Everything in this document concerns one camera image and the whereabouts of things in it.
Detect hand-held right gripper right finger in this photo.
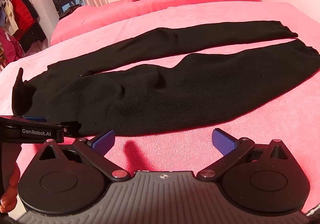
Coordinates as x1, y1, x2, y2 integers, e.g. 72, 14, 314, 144
197, 128, 290, 180

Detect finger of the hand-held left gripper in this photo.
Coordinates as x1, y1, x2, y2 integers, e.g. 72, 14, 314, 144
61, 121, 82, 138
23, 116, 49, 124

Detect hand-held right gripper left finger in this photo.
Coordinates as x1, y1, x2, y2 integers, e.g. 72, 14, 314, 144
39, 129, 130, 181

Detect black pants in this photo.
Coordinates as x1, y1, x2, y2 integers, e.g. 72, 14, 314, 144
11, 20, 320, 137

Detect person's left hand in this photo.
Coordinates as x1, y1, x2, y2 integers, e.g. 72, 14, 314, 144
0, 163, 21, 212

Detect pink bed blanket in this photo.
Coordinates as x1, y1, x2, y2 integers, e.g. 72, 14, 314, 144
0, 2, 320, 216

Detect magenta garment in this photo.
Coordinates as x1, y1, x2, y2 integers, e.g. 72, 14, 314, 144
0, 27, 26, 65

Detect hanging white garment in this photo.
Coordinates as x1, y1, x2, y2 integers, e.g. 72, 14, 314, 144
3, 0, 18, 36

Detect hanging red jacket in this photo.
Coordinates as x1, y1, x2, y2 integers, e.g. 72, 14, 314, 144
11, 0, 33, 38

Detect dark cloth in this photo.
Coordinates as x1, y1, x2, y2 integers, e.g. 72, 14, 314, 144
58, 4, 83, 20

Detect pink bed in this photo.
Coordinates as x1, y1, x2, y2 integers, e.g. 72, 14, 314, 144
51, 0, 262, 46

